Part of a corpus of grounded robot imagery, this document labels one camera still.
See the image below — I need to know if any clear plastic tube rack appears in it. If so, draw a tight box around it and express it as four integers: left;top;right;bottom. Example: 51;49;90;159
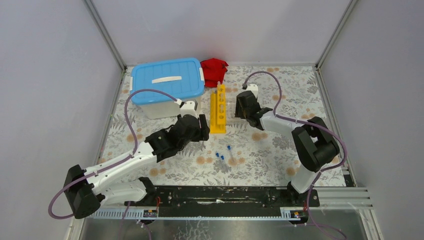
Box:
226;99;239;124

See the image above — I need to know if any test tube blue cap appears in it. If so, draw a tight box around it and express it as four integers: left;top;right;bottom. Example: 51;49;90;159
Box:
220;155;228;173
227;145;234;162
214;152;222;171

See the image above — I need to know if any blue plastic bin lid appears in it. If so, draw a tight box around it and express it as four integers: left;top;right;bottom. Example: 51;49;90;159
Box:
130;57;205;100

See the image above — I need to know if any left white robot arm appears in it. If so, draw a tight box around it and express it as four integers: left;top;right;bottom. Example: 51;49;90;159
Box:
64;114;210;219

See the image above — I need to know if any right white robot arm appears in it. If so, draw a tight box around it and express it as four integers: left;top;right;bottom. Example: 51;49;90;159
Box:
235;90;340;206

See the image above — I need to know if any yellow test tube rack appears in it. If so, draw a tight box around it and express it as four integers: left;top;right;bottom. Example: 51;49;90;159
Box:
210;84;227;134

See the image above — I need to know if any floral patterned table mat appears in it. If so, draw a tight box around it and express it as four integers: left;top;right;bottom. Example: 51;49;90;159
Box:
94;65;347;187

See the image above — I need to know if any red cloth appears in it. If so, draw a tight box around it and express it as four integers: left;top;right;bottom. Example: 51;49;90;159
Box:
200;58;229;88

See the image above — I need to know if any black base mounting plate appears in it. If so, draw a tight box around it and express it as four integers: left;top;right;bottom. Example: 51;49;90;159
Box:
125;186;320;218

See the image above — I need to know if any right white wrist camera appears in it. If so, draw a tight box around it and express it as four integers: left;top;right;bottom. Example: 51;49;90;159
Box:
244;84;259;99

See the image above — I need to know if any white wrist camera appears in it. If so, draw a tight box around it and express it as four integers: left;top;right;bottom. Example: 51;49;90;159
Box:
175;99;199;118
244;84;259;99

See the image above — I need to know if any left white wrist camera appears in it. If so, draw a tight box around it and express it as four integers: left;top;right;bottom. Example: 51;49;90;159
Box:
175;99;199;118

